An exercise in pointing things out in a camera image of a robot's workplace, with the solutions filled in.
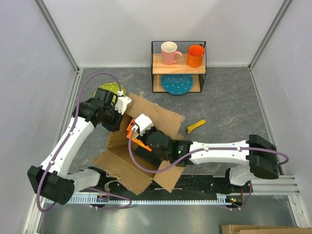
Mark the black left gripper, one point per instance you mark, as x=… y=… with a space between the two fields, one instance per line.
x=116 y=126

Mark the brown cardboard express box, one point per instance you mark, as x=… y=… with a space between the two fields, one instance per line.
x=126 y=168

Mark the yellow utility knife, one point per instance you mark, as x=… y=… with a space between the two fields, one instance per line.
x=190 y=128

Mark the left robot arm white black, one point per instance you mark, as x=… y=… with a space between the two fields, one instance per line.
x=51 y=179

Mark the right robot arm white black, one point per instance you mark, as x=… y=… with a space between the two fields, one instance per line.
x=255 y=157

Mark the black box inside carton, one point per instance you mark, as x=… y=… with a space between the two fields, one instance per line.
x=147 y=155

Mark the green dotted plate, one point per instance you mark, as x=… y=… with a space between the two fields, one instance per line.
x=113 y=87

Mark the blue dotted plate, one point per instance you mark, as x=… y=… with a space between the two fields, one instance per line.
x=176 y=84

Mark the pink mug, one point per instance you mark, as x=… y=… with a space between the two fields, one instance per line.
x=169 y=52

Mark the orange mug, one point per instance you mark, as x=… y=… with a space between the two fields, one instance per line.
x=195 y=55

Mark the cardboard sheet corner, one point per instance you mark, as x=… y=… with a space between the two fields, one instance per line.
x=250 y=229

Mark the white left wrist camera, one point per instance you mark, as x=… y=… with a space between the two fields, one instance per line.
x=122 y=103

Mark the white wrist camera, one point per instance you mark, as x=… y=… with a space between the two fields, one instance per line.
x=142 y=123
x=122 y=103

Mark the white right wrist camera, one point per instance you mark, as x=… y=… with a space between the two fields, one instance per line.
x=142 y=123

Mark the black wire wooden shelf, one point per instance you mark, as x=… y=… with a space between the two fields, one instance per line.
x=158 y=68

